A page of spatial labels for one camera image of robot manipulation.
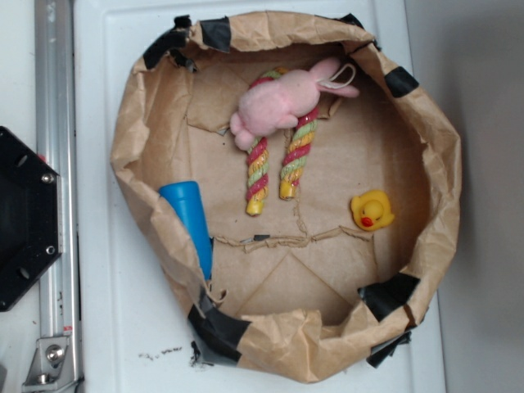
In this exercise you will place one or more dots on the yellow rubber duck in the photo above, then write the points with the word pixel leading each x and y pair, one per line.
pixel 372 210

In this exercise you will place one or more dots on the brown paper bag bin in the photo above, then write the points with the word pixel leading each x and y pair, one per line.
pixel 299 290

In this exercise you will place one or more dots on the blue plastic cone cup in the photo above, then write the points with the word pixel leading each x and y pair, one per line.
pixel 185 199

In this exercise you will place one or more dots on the pink plush bunny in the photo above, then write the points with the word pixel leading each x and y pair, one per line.
pixel 279 103

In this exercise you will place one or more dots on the twisted multicolour rope toy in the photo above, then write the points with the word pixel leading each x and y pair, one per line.
pixel 293 164

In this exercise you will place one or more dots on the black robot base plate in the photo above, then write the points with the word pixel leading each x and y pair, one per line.
pixel 30 225

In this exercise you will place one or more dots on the aluminium extrusion rail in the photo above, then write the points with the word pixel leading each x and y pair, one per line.
pixel 59 289

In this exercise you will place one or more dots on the metal corner bracket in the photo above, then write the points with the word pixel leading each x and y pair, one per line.
pixel 52 367

